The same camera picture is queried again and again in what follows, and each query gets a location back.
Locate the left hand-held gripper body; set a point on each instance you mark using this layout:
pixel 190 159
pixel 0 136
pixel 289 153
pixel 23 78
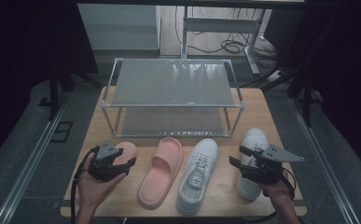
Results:
pixel 106 169

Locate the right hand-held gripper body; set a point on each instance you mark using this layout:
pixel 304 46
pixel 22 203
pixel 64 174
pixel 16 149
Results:
pixel 263 168

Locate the person's left hand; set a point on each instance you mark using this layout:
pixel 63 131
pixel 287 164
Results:
pixel 94 189

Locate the person's right hand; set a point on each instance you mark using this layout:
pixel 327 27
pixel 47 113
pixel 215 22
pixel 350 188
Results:
pixel 276 189

